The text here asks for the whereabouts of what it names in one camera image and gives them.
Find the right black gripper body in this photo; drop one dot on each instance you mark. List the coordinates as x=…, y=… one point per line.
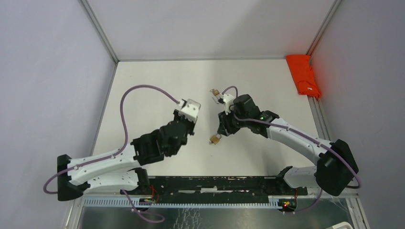
x=230, y=123

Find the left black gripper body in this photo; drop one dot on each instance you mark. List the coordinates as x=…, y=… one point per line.
x=190, y=124

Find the brass padlock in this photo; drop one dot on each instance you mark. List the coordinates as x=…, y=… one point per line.
x=213, y=140
x=215, y=92

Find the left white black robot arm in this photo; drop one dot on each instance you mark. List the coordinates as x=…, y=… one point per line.
x=110, y=172

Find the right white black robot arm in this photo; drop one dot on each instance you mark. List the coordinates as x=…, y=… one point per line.
x=271, y=126

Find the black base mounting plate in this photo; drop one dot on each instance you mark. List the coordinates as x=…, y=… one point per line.
x=216, y=190

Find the orange folded cloth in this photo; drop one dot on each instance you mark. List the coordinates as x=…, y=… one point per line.
x=303, y=75

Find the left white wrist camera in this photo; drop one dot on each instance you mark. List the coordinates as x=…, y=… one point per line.
x=189, y=109

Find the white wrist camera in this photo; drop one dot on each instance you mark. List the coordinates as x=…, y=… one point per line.
x=189, y=109
x=228, y=102

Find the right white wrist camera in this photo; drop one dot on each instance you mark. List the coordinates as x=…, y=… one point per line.
x=228, y=102

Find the aluminium frame rails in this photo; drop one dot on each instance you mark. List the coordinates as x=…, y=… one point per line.
x=326, y=132

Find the white slotted cable duct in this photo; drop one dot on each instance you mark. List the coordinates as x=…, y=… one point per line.
x=125, y=202

